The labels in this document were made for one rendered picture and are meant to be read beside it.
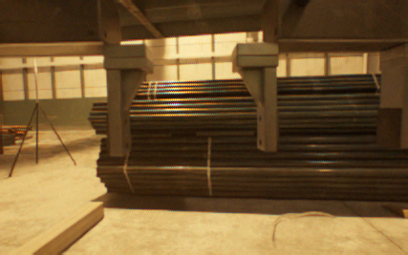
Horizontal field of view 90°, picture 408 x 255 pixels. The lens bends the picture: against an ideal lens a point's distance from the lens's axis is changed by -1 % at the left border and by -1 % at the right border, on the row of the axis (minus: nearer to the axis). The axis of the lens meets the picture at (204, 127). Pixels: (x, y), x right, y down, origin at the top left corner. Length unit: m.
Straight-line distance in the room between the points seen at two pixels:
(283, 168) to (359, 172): 0.50
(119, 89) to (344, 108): 1.76
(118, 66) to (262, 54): 0.13
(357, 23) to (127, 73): 0.21
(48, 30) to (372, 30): 0.28
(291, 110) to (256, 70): 1.52
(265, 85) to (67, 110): 11.39
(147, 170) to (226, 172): 0.60
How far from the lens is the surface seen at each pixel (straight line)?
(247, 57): 0.20
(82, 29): 0.22
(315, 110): 1.79
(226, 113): 1.65
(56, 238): 1.37
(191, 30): 0.92
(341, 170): 1.72
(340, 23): 0.23
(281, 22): 0.21
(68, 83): 11.72
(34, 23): 0.24
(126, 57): 0.21
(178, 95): 2.18
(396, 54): 0.29
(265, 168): 1.57
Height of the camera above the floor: 0.69
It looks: 4 degrees down
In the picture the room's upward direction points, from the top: 1 degrees counter-clockwise
